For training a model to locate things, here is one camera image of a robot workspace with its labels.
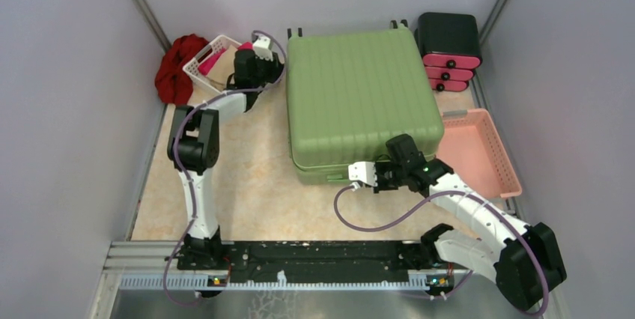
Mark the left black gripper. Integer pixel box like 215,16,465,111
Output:
250,50,285,88

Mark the green hard-shell suitcase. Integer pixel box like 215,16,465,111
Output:
286,21,444,185

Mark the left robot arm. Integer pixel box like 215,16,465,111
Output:
167,49,288,270

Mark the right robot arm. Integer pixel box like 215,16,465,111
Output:
375,134,568,311

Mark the tan folded cloth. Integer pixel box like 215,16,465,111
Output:
204,54,235,90

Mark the pink folded cloth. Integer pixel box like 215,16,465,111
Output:
198,42,252,76

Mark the white plastic basket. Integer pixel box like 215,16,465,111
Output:
183,34,241,94

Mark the pink plastic basket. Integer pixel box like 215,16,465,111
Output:
437,109,523,199

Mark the red cloth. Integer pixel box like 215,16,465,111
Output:
154,34,209,106

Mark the black pink drawer cabinet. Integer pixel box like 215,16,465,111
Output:
414,12,482,93

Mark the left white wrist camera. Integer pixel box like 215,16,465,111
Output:
252,34,273,61

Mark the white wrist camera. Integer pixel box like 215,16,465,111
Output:
252,34,273,61
347,162,377,187

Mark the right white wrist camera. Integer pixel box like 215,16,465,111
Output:
347,162,377,187

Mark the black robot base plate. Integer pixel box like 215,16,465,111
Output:
175,240,459,285

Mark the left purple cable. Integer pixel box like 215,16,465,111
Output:
162,29,289,309

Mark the aluminium frame rail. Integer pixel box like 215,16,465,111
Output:
103,241,468,293

